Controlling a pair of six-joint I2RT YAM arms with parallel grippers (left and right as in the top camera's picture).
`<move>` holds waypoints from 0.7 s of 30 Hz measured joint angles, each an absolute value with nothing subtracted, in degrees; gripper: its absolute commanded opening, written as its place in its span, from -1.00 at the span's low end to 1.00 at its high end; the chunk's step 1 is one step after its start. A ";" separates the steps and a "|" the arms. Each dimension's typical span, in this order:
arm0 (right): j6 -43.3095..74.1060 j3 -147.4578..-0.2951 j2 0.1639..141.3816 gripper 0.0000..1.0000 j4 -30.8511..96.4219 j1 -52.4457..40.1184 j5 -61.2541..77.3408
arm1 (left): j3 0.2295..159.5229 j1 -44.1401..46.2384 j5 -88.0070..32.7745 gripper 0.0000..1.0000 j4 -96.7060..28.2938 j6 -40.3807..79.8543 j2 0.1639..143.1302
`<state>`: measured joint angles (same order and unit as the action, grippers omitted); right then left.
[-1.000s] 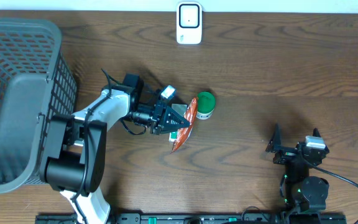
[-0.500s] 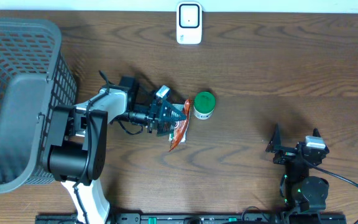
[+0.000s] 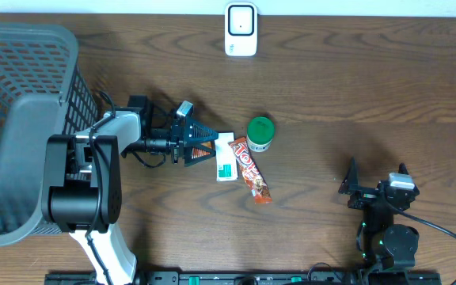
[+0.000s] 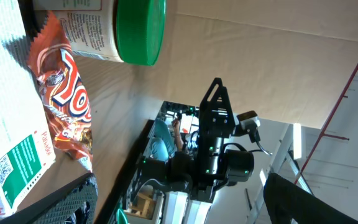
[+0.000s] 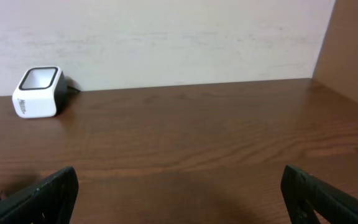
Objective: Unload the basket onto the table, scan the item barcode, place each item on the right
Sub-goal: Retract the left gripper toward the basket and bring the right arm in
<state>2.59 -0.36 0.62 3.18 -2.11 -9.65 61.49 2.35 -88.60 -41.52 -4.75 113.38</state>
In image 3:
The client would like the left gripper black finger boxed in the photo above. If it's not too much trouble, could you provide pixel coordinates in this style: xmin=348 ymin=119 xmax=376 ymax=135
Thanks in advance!
xmin=184 ymin=117 xmax=219 ymax=143
xmin=184 ymin=142 xmax=216 ymax=167

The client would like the white green medicine box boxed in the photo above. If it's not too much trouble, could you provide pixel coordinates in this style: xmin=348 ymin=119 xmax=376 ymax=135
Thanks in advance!
xmin=215 ymin=132 xmax=238 ymax=182

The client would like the orange chocolate bar wrapper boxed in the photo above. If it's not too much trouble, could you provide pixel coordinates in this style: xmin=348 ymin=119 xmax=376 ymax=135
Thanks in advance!
xmin=228 ymin=137 xmax=272 ymax=204

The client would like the green lid white jar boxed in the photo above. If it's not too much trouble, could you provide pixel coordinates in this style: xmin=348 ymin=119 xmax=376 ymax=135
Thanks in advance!
xmin=246 ymin=116 xmax=276 ymax=152

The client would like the orange tissue pack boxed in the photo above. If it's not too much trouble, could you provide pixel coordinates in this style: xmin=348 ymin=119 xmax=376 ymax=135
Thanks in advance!
xmin=192 ymin=142 xmax=215 ymax=160

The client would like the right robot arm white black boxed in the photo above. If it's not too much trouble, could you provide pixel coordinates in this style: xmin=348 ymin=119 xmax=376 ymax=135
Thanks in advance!
xmin=338 ymin=159 xmax=420 ymax=270

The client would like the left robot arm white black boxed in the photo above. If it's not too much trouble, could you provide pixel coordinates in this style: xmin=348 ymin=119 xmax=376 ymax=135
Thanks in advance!
xmin=41 ymin=95 xmax=219 ymax=284

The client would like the white barcode scanner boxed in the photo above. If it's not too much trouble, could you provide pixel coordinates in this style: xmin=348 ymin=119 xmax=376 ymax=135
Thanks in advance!
xmin=224 ymin=2 xmax=258 ymax=57

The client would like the grey plastic mesh basket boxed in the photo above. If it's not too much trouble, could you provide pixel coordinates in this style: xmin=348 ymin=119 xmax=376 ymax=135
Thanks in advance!
xmin=0 ymin=23 xmax=98 ymax=246

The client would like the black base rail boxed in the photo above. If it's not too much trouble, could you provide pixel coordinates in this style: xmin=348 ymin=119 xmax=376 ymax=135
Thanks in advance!
xmin=44 ymin=270 xmax=443 ymax=285

